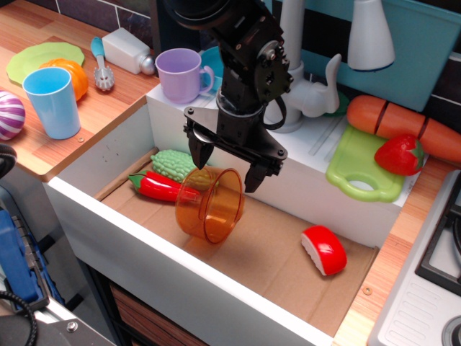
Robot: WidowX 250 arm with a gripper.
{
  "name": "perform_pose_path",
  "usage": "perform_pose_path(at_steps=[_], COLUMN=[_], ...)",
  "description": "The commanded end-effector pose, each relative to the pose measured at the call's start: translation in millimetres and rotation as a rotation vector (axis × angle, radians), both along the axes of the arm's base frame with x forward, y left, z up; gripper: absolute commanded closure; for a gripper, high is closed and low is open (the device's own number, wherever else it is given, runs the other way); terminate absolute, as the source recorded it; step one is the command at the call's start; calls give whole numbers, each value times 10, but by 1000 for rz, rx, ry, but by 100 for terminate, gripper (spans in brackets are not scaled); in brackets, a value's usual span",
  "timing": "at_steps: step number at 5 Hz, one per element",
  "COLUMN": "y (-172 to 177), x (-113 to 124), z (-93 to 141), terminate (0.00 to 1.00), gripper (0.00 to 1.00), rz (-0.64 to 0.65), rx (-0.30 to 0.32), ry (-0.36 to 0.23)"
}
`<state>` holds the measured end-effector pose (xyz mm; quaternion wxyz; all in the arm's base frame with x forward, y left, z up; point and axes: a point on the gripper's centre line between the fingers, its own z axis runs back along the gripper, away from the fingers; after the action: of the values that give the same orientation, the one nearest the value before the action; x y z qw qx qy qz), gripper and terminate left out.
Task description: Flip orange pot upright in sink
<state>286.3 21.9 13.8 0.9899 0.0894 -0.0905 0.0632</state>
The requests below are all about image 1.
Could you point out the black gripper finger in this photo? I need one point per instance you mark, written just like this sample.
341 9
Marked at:
254 177
200 152

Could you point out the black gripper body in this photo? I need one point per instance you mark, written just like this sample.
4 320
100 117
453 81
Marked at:
245 136

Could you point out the transparent orange plastic pot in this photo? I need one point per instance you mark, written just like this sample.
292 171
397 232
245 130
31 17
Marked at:
210 203

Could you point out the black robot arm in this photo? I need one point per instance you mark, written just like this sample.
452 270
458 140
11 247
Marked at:
255 76

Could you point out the white toy sink basin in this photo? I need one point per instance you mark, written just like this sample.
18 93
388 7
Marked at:
260 287

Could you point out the green toy bitter gourd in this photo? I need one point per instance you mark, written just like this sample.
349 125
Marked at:
175 165

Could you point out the red toy chili pepper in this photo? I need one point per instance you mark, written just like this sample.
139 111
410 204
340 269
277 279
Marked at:
159 187

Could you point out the white toy faucet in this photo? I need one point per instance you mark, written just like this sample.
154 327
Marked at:
306 98

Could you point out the purple plastic mug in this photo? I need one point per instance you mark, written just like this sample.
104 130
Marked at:
182 76

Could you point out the green toy cutting board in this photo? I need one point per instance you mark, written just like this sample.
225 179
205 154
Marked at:
355 172

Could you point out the red toy apple half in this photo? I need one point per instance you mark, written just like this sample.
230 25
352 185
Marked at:
325 249

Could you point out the white salt shaker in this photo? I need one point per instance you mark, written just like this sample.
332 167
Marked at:
128 52

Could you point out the orange toy pumpkin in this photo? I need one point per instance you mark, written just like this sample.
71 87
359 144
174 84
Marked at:
79 78

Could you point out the red toy strawberry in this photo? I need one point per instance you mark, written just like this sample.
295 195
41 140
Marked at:
401 155

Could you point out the white toy bottle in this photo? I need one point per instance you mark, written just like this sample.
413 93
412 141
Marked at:
370 41

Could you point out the light blue plastic cup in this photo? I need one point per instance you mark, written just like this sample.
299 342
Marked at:
51 93

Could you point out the orange toy carrot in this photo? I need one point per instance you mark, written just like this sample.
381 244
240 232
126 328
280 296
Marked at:
387 120

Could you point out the purple striped toy onion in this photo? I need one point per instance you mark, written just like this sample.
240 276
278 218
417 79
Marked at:
12 115

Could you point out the green plastic plate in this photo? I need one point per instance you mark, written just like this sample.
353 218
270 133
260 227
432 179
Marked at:
31 58

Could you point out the teal plastic backboard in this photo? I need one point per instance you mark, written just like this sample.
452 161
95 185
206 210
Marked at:
423 37

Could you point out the grey toy stove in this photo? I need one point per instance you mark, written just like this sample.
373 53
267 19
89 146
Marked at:
423 307

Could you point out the blue clamp base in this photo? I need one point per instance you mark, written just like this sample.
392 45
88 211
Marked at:
21 264

